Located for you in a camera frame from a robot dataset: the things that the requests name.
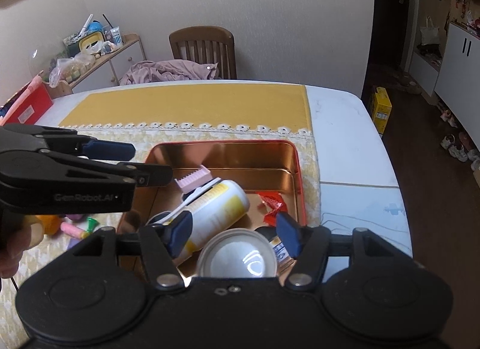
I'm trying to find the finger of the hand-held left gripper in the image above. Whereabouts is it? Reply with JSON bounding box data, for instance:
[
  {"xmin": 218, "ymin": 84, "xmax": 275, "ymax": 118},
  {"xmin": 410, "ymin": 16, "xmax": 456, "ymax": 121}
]
[
  {"xmin": 67, "ymin": 162, "xmax": 173, "ymax": 188},
  {"xmin": 0, "ymin": 124, "xmax": 136, "ymax": 160}
]

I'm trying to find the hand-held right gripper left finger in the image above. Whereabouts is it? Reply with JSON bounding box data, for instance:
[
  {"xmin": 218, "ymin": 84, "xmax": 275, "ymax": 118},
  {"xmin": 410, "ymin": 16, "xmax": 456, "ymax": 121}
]
[{"xmin": 71, "ymin": 211, "xmax": 193, "ymax": 291}]

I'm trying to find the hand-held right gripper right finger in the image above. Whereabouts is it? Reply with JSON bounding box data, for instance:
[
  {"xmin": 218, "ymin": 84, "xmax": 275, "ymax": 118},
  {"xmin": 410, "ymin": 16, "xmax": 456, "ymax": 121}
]
[{"xmin": 276, "ymin": 212, "xmax": 411, "ymax": 291}]

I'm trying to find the black clip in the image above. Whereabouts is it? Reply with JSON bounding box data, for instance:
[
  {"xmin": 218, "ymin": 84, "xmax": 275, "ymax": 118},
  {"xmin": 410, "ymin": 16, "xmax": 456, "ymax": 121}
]
[{"xmin": 255, "ymin": 226, "xmax": 280, "ymax": 242}]

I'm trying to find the orange fruit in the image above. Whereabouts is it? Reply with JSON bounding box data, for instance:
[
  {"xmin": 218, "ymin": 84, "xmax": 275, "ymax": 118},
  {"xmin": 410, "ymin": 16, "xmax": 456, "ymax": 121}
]
[{"xmin": 37, "ymin": 216, "xmax": 61, "ymax": 236}]

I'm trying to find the red paper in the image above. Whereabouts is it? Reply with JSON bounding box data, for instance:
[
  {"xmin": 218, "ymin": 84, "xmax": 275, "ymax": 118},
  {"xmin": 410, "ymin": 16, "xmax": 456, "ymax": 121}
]
[{"xmin": 257, "ymin": 191, "xmax": 288, "ymax": 228}]

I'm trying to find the pink tube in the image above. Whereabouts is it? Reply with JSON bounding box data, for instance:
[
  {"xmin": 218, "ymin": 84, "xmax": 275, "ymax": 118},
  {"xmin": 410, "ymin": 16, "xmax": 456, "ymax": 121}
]
[{"xmin": 62, "ymin": 221, "xmax": 91, "ymax": 239}]

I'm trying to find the pink comb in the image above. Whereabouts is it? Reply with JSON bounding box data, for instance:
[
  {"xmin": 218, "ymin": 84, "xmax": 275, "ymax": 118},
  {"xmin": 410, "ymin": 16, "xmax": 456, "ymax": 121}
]
[{"xmin": 175, "ymin": 165, "xmax": 213, "ymax": 194}]

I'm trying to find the white plastic tool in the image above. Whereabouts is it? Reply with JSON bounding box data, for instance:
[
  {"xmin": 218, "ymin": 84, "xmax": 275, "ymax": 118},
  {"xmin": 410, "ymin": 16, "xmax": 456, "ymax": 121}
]
[{"xmin": 148, "ymin": 178, "xmax": 223, "ymax": 228}]

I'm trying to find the white yellow bottle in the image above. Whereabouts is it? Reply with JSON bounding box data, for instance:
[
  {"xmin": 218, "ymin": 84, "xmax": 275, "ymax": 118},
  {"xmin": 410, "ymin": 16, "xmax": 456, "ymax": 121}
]
[{"xmin": 170, "ymin": 179, "xmax": 251, "ymax": 260}]

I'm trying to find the round can metal lid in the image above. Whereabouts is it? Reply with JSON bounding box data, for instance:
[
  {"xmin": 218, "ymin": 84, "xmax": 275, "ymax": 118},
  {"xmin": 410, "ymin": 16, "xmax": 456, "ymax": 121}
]
[{"xmin": 197, "ymin": 228, "xmax": 292, "ymax": 279}]

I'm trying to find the red tin box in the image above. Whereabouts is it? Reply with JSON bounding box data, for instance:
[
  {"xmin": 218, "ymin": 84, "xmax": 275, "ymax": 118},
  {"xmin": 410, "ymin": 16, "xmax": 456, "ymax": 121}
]
[{"xmin": 116, "ymin": 140, "xmax": 309, "ymax": 282}]

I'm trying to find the person's left hand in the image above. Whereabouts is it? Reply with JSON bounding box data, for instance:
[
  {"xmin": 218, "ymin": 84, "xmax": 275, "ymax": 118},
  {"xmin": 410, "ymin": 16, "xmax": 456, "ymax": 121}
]
[{"xmin": 0, "ymin": 216, "xmax": 46, "ymax": 279}]

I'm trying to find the yellow patterned table cloth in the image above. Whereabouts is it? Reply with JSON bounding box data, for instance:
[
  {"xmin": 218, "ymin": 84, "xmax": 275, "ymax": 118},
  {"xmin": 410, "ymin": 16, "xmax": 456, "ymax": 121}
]
[{"xmin": 0, "ymin": 123, "xmax": 323, "ymax": 349}]

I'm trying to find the mustard yellow table cloth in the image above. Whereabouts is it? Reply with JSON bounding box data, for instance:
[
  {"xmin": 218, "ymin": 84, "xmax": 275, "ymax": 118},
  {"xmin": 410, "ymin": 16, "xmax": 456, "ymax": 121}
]
[{"xmin": 60, "ymin": 84, "xmax": 312, "ymax": 129}]

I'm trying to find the red cardboard box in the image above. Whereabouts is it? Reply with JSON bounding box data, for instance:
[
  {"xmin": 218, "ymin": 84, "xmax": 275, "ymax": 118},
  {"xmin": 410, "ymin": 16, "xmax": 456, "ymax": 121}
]
[{"xmin": 0, "ymin": 83, "xmax": 54, "ymax": 126}]

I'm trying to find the white side cabinet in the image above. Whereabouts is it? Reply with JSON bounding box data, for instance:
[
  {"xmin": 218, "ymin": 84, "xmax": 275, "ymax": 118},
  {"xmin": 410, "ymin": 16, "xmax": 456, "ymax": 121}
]
[{"xmin": 49, "ymin": 34, "xmax": 145, "ymax": 95}]

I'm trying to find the clear plastic bag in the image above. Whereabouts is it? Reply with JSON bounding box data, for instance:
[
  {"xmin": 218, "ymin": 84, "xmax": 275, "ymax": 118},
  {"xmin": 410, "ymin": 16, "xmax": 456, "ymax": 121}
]
[{"xmin": 49, "ymin": 53, "xmax": 95, "ymax": 86}]

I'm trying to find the mauve crumpled cloth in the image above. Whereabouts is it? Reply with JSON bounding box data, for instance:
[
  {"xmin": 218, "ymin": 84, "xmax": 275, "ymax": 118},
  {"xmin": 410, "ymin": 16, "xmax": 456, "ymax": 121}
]
[{"xmin": 119, "ymin": 59, "xmax": 219, "ymax": 86}]

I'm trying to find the yellow storage case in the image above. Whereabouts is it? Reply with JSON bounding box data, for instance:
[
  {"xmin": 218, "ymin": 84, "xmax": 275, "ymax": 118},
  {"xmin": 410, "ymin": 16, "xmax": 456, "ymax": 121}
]
[{"xmin": 80, "ymin": 32, "xmax": 106, "ymax": 54}]

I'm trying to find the clear plastic dome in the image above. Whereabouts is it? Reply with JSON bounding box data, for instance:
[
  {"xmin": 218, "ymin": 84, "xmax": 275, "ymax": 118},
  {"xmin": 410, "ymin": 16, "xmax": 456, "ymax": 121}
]
[{"xmin": 30, "ymin": 43, "xmax": 58, "ymax": 80}]

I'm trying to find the white tube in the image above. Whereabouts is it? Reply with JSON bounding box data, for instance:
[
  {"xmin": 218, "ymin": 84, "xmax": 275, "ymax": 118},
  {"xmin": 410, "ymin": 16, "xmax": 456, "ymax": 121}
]
[{"xmin": 77, "ymin": 14, "xmax": 94, "ymax": 37}]

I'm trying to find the wooden chair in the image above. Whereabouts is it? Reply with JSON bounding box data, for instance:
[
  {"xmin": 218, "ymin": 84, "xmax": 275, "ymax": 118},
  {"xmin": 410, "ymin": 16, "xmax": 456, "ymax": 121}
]
[{"xmin": 169, "ymin": 26, "xmax": 238, "ymax": 80}]

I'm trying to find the yellow cardboard box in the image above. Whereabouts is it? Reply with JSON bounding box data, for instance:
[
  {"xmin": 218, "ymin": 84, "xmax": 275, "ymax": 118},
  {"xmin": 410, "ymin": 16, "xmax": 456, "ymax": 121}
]
[{"xmin": 367, "ymin": 86, "xmax": 393, "ymax": 134}]

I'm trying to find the row of shoes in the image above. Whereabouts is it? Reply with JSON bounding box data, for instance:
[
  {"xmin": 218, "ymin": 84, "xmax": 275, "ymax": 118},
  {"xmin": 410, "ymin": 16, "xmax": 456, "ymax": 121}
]
[{"xmin": 439, "ymin": 109, "xmax": 480, "ymax": 170}]

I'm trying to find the white bench cabinet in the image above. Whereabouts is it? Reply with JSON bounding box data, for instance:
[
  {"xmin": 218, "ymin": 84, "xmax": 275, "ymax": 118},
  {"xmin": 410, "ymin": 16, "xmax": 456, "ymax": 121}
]
[{"xmin": 407, "ymin": 45, "xmax": 445, "ymax": 97}]

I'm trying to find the dark door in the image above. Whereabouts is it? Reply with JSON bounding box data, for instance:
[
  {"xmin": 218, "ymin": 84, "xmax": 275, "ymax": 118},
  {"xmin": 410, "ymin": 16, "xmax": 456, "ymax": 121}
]
[{"xmin": 362, "ymin": 0, "xmax": 419, "ymax": 98}]

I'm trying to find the white lower cabinet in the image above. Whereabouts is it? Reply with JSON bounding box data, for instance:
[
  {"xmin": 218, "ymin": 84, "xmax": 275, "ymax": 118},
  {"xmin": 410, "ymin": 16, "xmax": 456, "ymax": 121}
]
[{"xmin": 434, "ymin": 21, "xmax": 480, "ymax": 122}]

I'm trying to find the white tote bag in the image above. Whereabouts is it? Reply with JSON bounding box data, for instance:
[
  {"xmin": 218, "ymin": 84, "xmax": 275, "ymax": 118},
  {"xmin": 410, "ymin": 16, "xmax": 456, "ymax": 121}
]
[{"xmin": 419, "ymin": 16, "xmax": 440, "ymax": 46}]

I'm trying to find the thin black wire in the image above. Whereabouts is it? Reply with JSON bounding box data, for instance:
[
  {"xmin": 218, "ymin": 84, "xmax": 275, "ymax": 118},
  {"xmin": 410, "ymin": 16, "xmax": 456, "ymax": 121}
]
[{"xmin": 320, "ymin": 210, "xmax": 412, "ymax": 254}]

